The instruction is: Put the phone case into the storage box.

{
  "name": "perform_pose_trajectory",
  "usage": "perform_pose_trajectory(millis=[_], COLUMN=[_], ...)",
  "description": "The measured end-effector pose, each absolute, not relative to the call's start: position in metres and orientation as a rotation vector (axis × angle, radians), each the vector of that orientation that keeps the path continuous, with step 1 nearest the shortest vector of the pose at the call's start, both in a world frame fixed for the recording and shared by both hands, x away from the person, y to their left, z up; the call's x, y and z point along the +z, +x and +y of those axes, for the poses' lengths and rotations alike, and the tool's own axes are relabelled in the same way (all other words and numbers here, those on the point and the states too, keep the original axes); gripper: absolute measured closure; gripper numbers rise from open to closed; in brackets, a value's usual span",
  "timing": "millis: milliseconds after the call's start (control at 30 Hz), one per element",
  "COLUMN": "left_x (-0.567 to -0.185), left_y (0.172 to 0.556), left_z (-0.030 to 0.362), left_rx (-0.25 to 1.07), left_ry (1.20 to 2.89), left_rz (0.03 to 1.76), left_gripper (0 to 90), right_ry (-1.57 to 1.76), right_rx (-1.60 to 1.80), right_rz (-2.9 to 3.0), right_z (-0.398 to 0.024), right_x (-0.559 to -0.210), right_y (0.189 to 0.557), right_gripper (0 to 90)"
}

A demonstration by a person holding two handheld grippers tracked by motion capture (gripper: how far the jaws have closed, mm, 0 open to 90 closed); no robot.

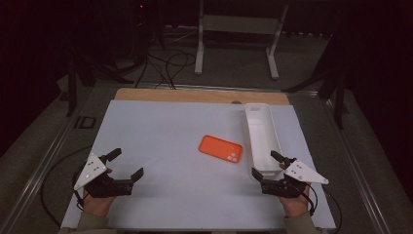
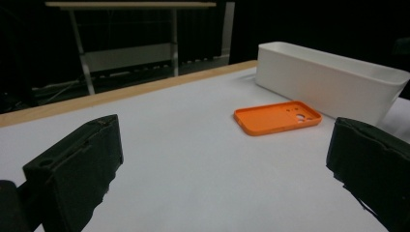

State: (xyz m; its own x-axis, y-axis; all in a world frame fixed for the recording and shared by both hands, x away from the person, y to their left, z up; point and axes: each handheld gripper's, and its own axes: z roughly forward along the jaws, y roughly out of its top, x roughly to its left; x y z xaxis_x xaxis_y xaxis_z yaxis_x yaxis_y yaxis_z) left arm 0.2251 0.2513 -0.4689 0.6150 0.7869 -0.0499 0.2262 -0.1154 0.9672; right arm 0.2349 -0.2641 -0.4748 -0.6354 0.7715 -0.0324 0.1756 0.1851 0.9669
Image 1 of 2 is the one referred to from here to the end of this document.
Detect dark equipment with red light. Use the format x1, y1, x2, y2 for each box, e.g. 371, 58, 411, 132
129, 0, 168, 64

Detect white metal stand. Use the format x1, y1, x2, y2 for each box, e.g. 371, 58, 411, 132
194, 0, 290, 81

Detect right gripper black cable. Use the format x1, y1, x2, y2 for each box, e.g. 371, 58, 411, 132
303, 182, 318, 217

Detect white table mat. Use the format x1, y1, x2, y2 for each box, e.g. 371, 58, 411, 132
60, 99, 337, 231

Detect orange phone case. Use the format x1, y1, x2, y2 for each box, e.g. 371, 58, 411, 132
198, 135, 244, 164

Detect black floor cable loop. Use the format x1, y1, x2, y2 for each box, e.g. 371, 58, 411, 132
323, 188, 343, 234
40, 144, 94, 228

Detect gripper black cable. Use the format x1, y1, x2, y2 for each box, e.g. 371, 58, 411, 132
71, 164, 86, 212
303, 182, 318, 217

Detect long white plastic bin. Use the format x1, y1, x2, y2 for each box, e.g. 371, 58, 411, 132
244, 102, 284, 180

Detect black tripod stand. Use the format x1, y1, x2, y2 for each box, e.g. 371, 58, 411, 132
281, 32, 351, 131
65, 53, 134, 118

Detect metal floor rail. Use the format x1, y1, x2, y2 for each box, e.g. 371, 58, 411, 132
0, 87, 95, 234
319, 92, 393, 234

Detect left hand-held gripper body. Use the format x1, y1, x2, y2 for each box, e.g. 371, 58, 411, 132
73, 152, 134, 199

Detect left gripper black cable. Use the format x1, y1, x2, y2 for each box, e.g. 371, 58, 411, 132
71, 164, 86, 212

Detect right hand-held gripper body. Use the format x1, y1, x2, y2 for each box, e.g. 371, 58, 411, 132
261, 159, 329, 199

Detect person's right hand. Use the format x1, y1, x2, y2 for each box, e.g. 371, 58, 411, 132
278, 186, 312, 218

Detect person's left hand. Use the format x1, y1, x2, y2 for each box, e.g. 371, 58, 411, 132
82, 190, 117, 218

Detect tangled black floor cables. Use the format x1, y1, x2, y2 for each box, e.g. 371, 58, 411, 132
134, 51, 198, 91

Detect black floor bracket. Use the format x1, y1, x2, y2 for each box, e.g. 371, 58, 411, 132
73, 115, 97, 131

